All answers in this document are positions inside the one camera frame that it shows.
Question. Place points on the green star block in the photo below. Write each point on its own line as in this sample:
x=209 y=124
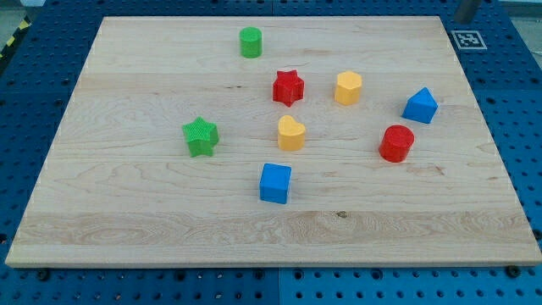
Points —
x=201 y=137

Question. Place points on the yellow hexagon block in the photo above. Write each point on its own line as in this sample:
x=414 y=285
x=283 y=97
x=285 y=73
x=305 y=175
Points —
x=348 y=88

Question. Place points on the green cylinder block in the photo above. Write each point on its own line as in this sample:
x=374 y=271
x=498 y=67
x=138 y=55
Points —
x=251 y=42

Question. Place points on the blue triangle block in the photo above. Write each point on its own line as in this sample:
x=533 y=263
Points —
x=421 y=107

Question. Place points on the white fiducial marker tag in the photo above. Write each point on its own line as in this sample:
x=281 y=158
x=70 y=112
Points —
x=468 y=40

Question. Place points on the red star block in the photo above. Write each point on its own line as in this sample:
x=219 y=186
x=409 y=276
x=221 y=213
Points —
x=288 y=87

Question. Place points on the red cylinder block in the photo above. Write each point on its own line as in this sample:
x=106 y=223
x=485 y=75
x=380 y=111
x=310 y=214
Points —
x=396 y=143

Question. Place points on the yellow heart block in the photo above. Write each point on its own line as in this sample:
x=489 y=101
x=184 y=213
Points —
x=291 y=134

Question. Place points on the light wooden board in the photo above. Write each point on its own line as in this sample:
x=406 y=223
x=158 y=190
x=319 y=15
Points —
x=119 y=188

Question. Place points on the grey metal rod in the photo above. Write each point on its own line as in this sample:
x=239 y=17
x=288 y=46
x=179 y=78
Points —
x=466 y=11

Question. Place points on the blue cube block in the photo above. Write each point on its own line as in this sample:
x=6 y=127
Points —
x=275 y=183

